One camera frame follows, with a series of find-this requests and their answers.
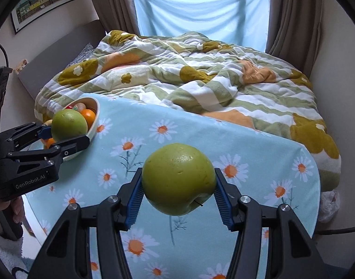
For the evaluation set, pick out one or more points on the grey headboard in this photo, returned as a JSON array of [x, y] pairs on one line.
[[55, 55]]

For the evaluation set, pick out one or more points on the cream duck print plate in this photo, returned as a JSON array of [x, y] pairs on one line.
[[95, 119]]

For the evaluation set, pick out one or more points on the light blue sheer curtain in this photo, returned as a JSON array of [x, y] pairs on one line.
[[200, 11]]

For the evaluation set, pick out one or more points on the green apple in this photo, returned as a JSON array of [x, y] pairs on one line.
[[68, 125], [179, 177]]

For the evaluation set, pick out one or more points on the brown kiwi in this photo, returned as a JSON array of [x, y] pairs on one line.
[[80, 106]]

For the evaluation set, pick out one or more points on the blue daisy print tablecloth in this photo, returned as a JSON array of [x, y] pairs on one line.
[[131, 128]]

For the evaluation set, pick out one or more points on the tangerine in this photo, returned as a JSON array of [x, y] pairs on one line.
[[48, 143]]

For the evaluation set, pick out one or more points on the white fuzzy clothing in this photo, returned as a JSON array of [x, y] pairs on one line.
[[6, 255]]

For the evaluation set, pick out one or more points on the brown curtain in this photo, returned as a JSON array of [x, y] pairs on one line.
[[293, 14], [113, 3]]

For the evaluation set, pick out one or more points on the grey speckled sheet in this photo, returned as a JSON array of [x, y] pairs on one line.
[[83, 53]]

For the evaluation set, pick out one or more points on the framed wall poster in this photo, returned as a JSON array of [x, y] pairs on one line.
[[43, 1]]

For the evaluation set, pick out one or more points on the white table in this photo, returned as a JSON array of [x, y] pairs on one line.
[[30, 218]]

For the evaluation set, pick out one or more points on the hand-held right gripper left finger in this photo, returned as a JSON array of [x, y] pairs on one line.
[[134, 203]]

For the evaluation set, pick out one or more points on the person's left hand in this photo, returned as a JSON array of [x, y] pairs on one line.
[[16, 209]]

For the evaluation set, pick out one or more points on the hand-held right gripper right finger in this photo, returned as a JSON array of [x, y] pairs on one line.
[[224, 203]]

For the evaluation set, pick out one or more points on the white plastic bag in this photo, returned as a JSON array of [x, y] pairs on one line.
[[330, 206]]

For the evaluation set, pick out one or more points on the green striped flower blanket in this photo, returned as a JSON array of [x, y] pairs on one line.
[[195, 93]]

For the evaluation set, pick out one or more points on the orange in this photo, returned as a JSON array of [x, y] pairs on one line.
[[89, 116]]

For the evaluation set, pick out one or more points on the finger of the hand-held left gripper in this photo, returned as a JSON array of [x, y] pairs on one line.
[[72, 146], [45, 132]]

